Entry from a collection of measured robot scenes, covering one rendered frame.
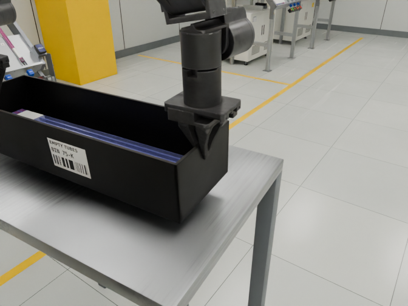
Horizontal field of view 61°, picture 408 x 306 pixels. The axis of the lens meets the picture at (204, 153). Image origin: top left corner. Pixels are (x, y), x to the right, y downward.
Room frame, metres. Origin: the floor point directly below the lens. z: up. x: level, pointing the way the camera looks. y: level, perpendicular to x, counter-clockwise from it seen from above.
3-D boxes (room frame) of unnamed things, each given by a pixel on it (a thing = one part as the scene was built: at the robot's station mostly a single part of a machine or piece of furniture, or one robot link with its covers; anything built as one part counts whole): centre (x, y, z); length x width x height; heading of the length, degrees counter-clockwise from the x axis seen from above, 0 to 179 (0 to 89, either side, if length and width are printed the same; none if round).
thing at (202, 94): (0.50, 0.00, 1.03); 0.10 x 0.07 x 0.07; 61
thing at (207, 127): (0.50, 0.01, 0.96); 0.07 x 0.07 x 0.09; 61
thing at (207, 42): (0.50, 0.00, 1.09); 0.07 x 0.06 x 0.07; 142
